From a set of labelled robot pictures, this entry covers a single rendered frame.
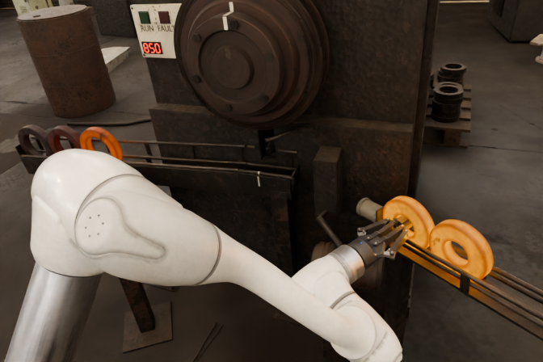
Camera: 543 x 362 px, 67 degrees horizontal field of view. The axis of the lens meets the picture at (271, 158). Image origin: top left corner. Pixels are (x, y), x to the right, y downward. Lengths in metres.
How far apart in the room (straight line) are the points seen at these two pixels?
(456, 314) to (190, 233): 1.53
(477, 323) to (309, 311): 1.23
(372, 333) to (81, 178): 0.63
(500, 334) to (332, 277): 1.06
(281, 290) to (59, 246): 0.37
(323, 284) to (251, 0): 0.73
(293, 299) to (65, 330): 0.37
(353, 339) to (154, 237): 0.50
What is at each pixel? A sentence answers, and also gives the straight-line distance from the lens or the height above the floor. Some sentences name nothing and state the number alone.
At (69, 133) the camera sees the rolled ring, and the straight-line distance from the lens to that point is 1.88.
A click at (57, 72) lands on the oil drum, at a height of 0.44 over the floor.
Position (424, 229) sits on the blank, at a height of 0.74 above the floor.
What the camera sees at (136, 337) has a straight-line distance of 1.95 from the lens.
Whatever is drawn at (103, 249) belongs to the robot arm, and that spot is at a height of 1.17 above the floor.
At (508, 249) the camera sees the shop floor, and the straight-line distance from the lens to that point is 2.30.
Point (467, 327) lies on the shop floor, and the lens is 1.92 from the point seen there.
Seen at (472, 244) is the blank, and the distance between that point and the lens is 1.08.
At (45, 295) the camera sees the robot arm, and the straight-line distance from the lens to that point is 0.73.
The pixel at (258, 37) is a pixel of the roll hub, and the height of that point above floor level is 1.20.
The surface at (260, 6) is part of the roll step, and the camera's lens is 1.14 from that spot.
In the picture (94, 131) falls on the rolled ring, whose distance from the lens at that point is 1.76.
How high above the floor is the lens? 1.48
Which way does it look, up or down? 31 degrees down
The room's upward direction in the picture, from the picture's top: 6 degrees counter-clockwise
